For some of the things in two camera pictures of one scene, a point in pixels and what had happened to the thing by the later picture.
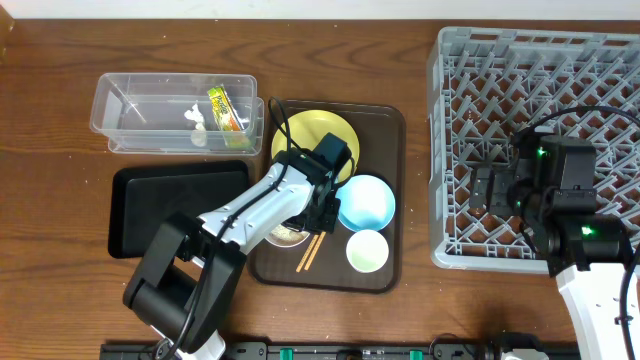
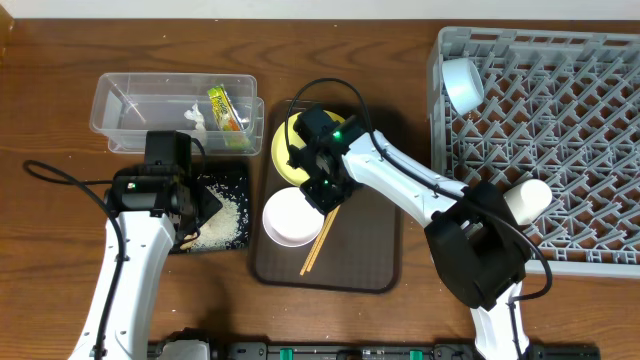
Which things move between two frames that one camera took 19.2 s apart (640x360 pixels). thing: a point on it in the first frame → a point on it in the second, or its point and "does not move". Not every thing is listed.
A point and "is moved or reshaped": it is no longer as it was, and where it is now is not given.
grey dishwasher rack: x=486 y=85 does not move
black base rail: x=338 y=351 does not move
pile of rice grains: x=284 y=235 is moved or reshaped
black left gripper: x=310 y=220 → x=201 y=215
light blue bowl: x=366 y=202 → x=464 y=83
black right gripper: x=502 y=180 → x=322 y=202
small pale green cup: x=367 y=251 is moved or reshaped
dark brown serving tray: x=381 y=133 does not move
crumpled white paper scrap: x=199 y=135 does not move
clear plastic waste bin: x=179 y=113 does not move
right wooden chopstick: x=322 y=235 does not move
